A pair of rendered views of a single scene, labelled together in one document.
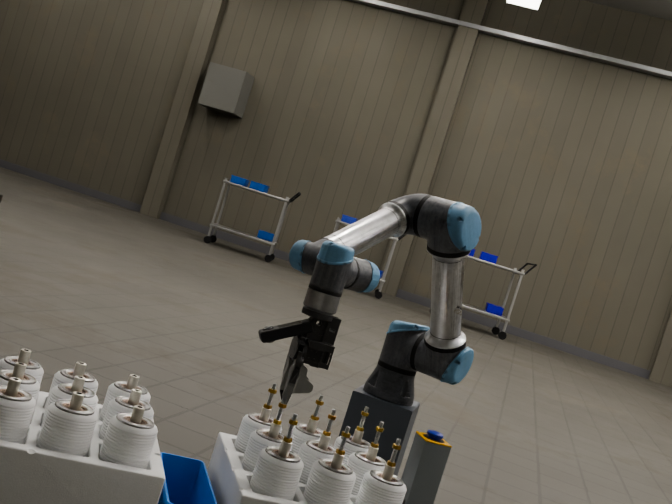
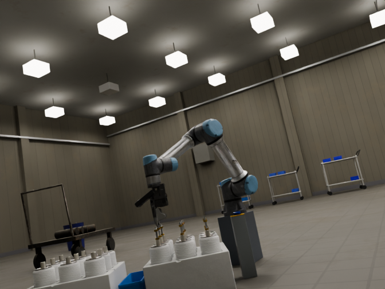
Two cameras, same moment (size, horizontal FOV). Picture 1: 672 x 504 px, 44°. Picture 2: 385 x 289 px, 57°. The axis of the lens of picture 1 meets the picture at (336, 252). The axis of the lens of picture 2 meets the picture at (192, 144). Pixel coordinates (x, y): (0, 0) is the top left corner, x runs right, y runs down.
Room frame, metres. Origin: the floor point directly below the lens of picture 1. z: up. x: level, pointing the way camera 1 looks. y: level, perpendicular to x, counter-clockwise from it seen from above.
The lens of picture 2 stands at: (0.10, -0.70, 0.40)
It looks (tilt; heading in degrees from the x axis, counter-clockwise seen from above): 10 degrees up; 15
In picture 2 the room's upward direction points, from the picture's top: 11 degrees counter-clockwise
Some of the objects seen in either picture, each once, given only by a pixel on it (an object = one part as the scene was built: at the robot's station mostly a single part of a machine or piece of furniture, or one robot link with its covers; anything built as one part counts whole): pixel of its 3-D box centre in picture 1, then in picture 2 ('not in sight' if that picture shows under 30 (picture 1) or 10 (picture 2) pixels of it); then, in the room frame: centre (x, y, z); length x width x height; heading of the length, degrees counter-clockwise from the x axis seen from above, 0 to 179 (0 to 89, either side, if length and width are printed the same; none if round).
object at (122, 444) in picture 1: (121, 465); (96, 278); (1.61, 0.28, 0.16); 0.10 x 0.10 x 0.18
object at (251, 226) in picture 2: (372, 445); (240, 237); (2.42, -0.27, 0.15); 0.18 x 0.18 x 0.30; 77
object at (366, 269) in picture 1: (350, 272); (165, 165); (1.90, -0.05, 0.64); 0.11 x 0.11 x 0.08; 55
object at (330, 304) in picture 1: (321, 302); (153, 180); (1.81, 0.00, 0.56); 0.08 x 0.08 x 0.05
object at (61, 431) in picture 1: (60, 452); (71, 283); (1.57, 0.39, 0.16); 0.10 x 0.10 x 0.18
